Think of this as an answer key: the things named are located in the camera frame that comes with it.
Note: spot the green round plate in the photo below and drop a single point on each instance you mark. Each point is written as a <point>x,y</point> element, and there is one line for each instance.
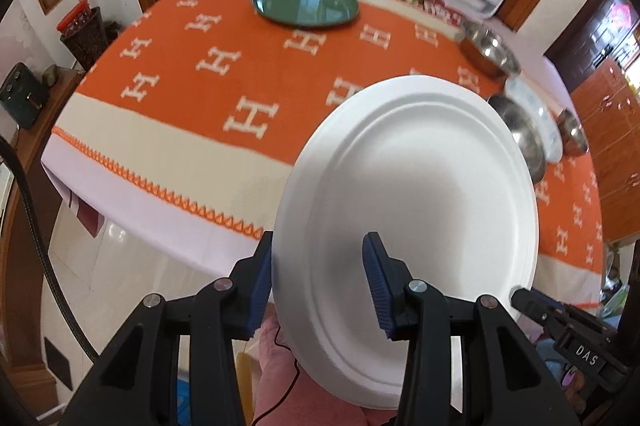
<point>308,13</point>

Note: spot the small steel bowl brown outside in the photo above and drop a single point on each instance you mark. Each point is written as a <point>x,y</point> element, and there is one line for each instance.
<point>573,136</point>

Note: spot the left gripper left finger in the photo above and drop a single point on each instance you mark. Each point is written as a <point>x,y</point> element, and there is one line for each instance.
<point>252,281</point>

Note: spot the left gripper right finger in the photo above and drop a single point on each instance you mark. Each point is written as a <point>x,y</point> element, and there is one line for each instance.
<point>387,278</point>

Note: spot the wooden cabinet wall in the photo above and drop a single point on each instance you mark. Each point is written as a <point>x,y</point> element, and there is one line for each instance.
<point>609,111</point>

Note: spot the wide steel bowl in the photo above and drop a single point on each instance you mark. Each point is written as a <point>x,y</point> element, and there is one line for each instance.
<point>487,51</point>

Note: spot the steel bowl pink outside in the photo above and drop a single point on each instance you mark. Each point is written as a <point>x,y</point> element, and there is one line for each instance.
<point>523,132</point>

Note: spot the dark wicker basket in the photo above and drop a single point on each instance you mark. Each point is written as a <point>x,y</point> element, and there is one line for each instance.
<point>82,32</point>

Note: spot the white paper plate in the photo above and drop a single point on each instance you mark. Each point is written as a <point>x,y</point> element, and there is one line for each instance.
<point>433,169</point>

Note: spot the blue patterned ceramic plate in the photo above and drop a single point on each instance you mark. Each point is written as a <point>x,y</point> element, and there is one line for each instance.
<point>518,90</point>

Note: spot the orange H pattern blanket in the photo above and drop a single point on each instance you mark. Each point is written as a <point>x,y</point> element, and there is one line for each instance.
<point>225,80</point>

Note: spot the pink printed tablecloth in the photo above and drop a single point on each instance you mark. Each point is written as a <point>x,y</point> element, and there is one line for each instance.
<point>125,200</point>

